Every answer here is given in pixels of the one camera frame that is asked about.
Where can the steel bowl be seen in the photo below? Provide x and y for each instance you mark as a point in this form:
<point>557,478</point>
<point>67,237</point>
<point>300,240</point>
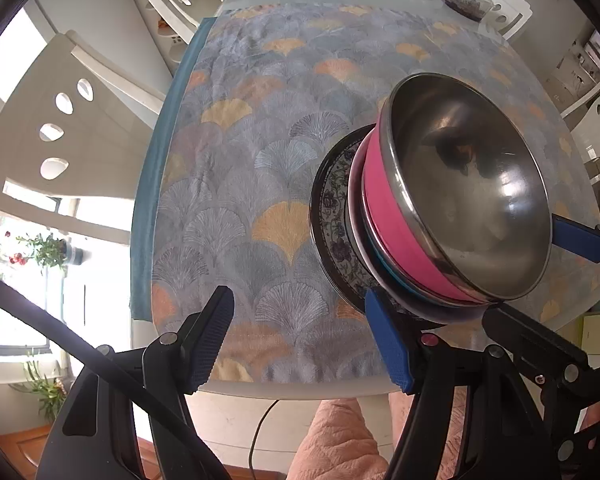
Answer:
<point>467,186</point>

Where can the patterned fan-motif tablecloth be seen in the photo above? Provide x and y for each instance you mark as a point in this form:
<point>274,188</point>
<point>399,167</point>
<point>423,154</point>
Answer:
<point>261,96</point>

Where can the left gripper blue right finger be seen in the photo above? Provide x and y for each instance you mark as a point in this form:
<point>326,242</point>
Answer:
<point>390,344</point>

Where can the pink plastic bowl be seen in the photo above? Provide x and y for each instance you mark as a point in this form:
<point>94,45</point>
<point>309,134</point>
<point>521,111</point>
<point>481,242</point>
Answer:
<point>374,214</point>

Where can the white chair right side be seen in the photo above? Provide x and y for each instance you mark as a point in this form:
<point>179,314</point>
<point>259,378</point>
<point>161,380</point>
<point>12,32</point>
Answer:
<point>509,17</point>

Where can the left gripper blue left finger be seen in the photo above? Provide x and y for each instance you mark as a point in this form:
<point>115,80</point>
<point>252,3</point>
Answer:
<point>202,336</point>

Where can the white chair with oval holes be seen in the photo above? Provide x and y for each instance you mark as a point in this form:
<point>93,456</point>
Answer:
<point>66,132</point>

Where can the blue floral ceramic plate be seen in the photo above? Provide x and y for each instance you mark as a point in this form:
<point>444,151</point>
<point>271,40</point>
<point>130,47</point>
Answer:
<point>329,222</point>

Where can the pink quilted trousers leg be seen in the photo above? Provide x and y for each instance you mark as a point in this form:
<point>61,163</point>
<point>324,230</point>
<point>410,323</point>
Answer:
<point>338,444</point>

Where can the potted plant with red flowers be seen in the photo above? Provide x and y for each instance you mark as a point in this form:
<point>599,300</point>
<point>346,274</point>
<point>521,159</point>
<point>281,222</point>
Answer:
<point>43,251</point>

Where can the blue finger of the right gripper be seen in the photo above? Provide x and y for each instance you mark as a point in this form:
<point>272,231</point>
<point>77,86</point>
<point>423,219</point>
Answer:
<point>577,238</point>

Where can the blue plastic bowl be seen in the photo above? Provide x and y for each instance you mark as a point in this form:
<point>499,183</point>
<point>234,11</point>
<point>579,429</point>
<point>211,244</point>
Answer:
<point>380,264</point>

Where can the clear plastic food container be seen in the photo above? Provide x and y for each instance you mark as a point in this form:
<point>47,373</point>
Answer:
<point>475,10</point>

